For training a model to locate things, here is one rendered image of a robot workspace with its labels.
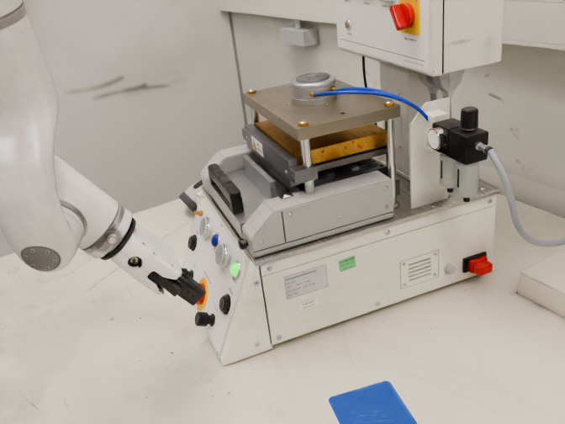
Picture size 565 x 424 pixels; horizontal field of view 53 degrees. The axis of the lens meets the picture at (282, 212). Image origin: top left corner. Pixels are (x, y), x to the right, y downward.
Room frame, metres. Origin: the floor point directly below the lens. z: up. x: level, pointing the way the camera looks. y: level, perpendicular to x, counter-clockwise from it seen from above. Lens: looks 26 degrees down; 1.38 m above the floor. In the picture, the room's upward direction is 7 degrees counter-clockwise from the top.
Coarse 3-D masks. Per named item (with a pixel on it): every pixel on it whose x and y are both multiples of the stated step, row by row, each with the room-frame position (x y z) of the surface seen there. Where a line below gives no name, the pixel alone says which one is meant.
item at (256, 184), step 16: (240, 176) 1.01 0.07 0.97; (256, 176) 0.94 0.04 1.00; (272, 176) 0.99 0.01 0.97; (240, 192) 0.93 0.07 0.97; (256, 192) 0.93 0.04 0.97; (272, 192) 0.87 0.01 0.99; (288, 192) 0.91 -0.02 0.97; (224, 208) 0.90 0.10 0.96; (256, 208) 0.86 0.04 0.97; (240, 224) 0.81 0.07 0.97
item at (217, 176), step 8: (208, 168) 0.98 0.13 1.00; (216, 168) 0.96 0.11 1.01; (216, 176) 0.93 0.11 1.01; (224, 176) 0.92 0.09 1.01; (216, 184) 0.94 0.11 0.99; (224, 184) 0.88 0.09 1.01; (232, 184) 0.88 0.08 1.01; (224, 192) 0.88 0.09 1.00; (232, 192) 0.85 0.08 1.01; (232, 200) 0.85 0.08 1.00; (240, 200) 0.85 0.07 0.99; (232, 208) 0.85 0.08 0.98; (240, 208) 0.85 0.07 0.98
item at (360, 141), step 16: (272, 128) 1.00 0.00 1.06; (352, 128) 0.94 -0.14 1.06; (368, 128) 0.93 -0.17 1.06; (288, 144) 0.90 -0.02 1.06; (320, 144) 0.88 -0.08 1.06; (336, 144) 0.88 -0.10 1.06; (352, 144) 0.89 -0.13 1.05; (368, 144) 0.90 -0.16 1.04; (384, 144) 0.90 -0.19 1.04; (320, 160) 0.87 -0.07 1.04; (336, 160) 0.88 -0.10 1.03; (352, 160) 0.89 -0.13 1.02
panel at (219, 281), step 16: (208, 208) 1.01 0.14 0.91; (224, 224) 0.91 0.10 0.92; (208, 240) 0.96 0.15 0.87; (224, 240) 0.88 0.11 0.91; (192, 256) 1.01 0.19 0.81; (208, 256) 0.93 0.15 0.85; (240, 256) 0.80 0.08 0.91; (208, 272) 0.91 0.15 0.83; (224, 272) 0.84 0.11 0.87; (240, 272) 0.78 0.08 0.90; (208, 288) 0.88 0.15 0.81; (224, 288) 0.82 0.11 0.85; (240, 288) 0.77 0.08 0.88; (208, 304) 0.86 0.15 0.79; (224, 320) 0.78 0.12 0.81; (224, 336) 0.76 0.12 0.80
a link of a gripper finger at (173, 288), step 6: (150, 276) 0.72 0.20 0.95; (156, 276) 0.72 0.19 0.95; (156, 282) 0.72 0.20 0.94; (162, 282) 0.72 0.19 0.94; (168, 282) 0.72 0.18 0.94; (174, 282) 0.74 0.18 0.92; (168, 288) 0.72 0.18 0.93; (174, 288) 0.72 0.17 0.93; (180, 288) 0.73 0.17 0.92; (174, 294) 0.71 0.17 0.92
